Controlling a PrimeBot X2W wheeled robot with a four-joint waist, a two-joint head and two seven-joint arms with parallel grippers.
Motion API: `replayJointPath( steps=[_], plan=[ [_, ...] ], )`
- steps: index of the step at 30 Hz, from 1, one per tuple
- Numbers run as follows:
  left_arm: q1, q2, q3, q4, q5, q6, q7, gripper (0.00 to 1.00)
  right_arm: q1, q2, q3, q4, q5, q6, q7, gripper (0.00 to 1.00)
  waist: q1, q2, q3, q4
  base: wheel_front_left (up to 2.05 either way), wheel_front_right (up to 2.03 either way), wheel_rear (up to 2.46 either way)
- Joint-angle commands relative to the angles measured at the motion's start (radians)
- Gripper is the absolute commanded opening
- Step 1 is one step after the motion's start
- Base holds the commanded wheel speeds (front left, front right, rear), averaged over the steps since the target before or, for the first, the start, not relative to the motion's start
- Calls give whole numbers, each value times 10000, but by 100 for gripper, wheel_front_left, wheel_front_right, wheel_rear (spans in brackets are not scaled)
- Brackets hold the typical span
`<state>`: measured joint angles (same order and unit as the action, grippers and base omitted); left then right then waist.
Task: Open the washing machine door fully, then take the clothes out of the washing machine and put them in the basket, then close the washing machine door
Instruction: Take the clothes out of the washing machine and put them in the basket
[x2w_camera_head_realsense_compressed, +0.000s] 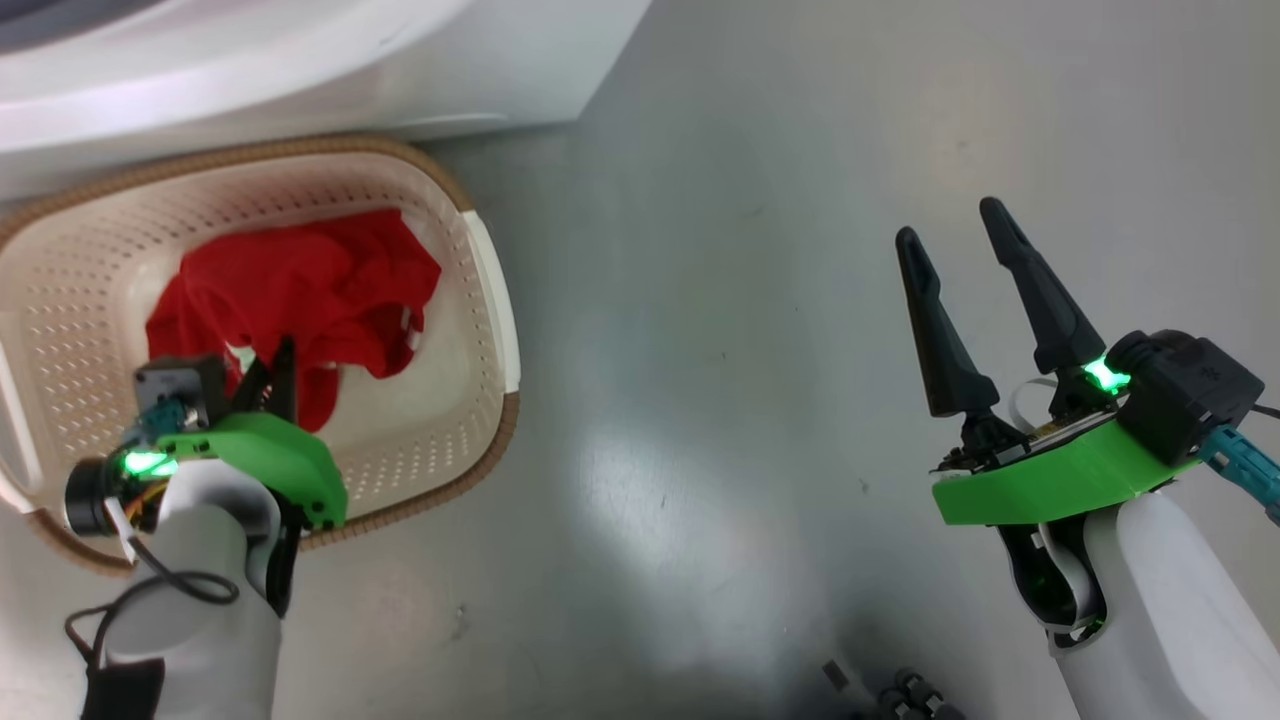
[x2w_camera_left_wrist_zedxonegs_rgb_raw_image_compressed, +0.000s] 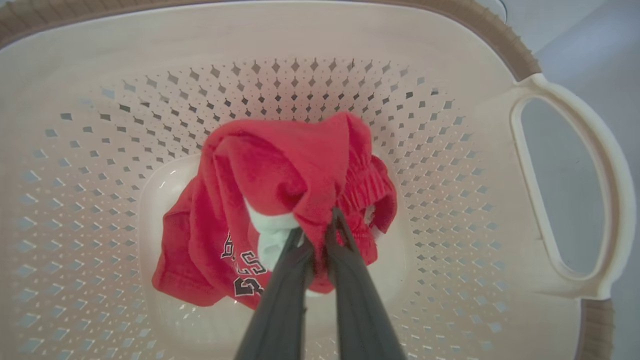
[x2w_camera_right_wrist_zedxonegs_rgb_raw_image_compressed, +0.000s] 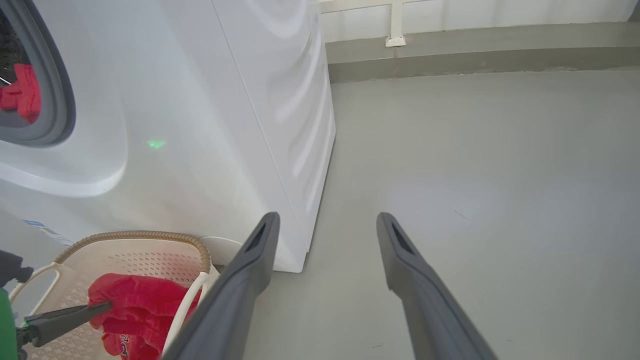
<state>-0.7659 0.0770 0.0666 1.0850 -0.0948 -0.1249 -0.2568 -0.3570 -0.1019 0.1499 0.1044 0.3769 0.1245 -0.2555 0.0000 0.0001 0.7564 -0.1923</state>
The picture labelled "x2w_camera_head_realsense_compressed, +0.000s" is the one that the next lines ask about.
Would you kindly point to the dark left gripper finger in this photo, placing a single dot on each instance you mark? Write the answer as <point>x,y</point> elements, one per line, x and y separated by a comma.
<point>285,385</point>
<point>255,390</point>

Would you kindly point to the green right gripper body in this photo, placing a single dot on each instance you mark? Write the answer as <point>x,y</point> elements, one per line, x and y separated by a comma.
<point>1050,485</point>

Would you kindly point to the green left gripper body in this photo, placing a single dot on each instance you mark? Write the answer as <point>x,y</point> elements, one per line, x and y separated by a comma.
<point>270,450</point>

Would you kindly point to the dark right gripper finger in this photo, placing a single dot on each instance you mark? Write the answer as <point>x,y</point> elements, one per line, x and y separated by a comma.
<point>945,360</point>
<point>1050,320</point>

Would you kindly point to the red garment with white trim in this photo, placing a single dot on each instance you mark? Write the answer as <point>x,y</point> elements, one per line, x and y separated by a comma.
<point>320,290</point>

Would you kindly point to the dark robot base parts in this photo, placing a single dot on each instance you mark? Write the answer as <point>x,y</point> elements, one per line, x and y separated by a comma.
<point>905,695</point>

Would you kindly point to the cream perforated laundry basket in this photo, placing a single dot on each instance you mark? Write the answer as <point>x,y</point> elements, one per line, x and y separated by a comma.
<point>440,400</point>

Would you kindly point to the white washing machine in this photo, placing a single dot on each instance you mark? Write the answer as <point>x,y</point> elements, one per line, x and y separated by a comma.
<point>400,70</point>

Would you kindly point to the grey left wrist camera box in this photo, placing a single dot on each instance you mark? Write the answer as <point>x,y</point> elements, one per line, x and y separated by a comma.
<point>180,385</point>

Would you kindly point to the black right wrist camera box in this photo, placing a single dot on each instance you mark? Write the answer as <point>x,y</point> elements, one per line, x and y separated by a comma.
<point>1190,395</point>

